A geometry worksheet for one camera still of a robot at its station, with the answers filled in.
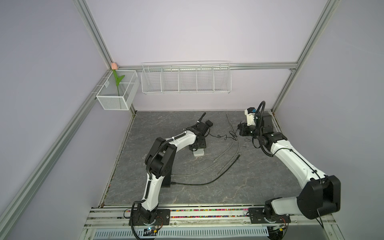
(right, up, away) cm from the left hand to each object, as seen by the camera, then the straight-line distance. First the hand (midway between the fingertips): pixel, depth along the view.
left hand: (201, 146), depth 98 cm
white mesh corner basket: (-51, +30, -18) cm, 61 cm away
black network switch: (-20, -19, -13) cm, 30 cm away
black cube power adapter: (+7, +16, +14) cm, 22 cm away
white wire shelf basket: (-10, +46, +1) cm, 47 cm away
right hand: (+22, +14, -14) cm, 29 cm away
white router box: (-1, -4, -2) cm, 4 cm away
